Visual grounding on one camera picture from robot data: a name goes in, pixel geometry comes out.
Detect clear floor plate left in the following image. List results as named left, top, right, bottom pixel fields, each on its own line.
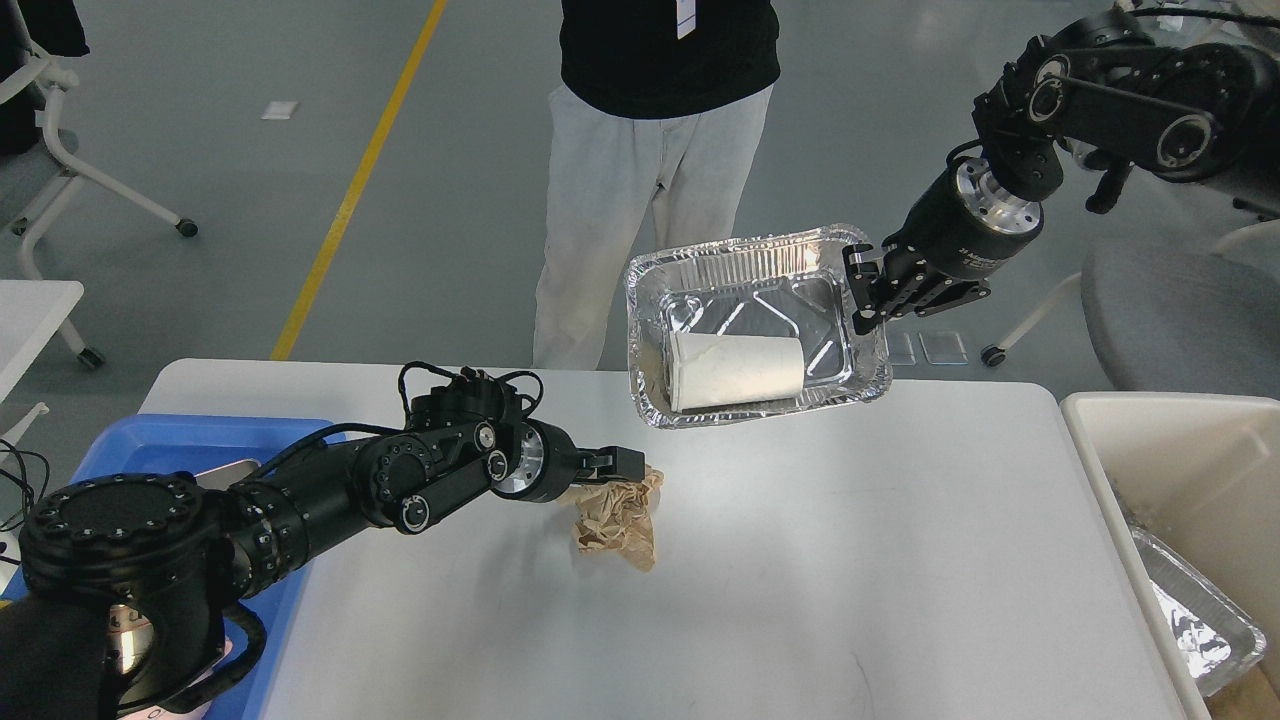
left=886, top=332, right=918, bottom=366

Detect beige plastic bin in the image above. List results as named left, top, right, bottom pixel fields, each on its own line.
left=1061, top=392, right=1277, bottom=719

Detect clear floor plate right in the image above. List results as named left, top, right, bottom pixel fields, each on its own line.
left=916, top=331, right=969, bottom=366

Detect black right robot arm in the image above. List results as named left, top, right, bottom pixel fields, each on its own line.
left=844, top=6, right=1279, bottom=336

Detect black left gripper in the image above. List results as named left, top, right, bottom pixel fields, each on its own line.
left=495, top=420, right=646, bottom=503

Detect brown paper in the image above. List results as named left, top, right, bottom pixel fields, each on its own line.
left=557, top=466, right=666, bottom=573

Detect white paper cup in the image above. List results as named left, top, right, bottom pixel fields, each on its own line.
left=668, top=333, right=804, bottom=413

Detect white chair left background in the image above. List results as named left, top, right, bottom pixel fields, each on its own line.
left=0, top=45, right=198, bottom=283

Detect blue plastic tray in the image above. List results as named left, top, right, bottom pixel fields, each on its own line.
left=3, top=414, right=335, bottom=719

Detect black cables at left edge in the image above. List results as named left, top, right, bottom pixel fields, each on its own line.
left=0, top=439, right=51, bottom=546

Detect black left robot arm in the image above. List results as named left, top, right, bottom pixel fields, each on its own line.
left=3, top=366, right=646, bottom=719

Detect person in white trousers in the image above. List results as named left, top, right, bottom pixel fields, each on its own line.
left=532, top=1, right=780, bottom=370

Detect stainless steel rectangular box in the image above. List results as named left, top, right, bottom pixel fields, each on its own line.
left=195, top=457, right=260, bottom=491

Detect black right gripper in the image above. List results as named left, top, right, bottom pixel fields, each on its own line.
left=844, top=156, right=1044, bottom=336

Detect white side table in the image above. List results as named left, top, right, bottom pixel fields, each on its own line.
left=1, top=279, right=102, bottom=400

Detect clear floor plate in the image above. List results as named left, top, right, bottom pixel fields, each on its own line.
left=886, top=332, right=918, bottom=366
left=916, top=331, right=969, bottom=366

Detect aluminium foil tray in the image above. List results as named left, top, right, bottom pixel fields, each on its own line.
left=626, top=224, right=892, bottom=430

